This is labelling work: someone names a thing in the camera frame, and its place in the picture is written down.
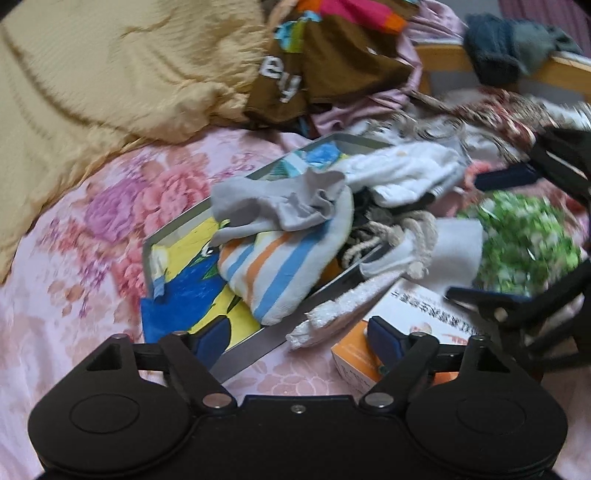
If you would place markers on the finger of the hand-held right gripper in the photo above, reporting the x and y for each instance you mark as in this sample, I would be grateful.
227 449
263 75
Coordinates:
489 301
508 177

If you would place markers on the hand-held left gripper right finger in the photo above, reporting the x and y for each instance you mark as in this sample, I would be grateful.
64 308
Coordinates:
385 344

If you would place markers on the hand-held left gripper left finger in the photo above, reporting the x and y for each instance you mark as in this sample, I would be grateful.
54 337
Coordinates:
214 341

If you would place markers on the grey shallow box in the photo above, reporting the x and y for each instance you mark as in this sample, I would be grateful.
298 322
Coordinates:
249 355

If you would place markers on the pastel striped cloth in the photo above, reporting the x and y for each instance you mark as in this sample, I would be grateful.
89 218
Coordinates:
277 277

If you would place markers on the white muslin cloth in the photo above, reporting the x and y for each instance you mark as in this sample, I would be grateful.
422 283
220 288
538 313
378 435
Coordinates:
401 170

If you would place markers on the grey sock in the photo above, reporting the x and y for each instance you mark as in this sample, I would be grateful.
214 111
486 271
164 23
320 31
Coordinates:
277 198

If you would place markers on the white orange medicine box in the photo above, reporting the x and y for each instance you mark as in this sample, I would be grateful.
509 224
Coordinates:
415 304

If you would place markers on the cartoon print towel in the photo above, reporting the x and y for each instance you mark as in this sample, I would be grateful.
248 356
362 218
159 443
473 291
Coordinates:
194 286

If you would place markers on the glass jar of green stars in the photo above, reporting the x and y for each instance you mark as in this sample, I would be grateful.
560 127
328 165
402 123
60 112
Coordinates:
517 240

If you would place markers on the blue jeans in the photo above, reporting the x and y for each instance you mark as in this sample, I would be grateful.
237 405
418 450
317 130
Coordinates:
491 50

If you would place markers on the grey garment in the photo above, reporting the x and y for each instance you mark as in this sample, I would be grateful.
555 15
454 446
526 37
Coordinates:
545 46

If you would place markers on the pink floral quilt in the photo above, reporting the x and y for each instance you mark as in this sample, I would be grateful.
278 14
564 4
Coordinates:
92 240

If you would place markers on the light pink garment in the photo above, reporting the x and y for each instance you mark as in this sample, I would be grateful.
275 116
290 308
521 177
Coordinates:
434 27

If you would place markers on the brown colourful striped garment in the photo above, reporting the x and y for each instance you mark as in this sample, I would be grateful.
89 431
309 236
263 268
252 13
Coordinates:
332 60

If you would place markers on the beige quilt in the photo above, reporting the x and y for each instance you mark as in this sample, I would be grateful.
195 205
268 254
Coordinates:
92 69

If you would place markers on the wooden bed frame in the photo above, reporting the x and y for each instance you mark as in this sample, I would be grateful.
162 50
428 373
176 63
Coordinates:
443 60

